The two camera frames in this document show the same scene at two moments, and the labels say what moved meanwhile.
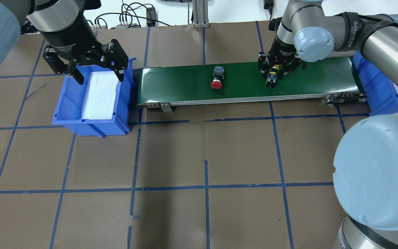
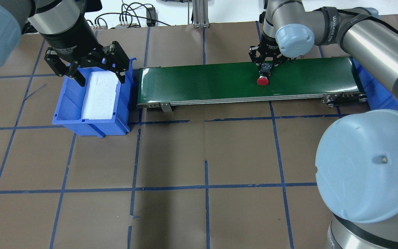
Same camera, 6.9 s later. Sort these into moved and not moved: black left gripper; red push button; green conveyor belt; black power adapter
Moved: red push button
Not moved: black power adapter; green conveyor belt; black left gripper
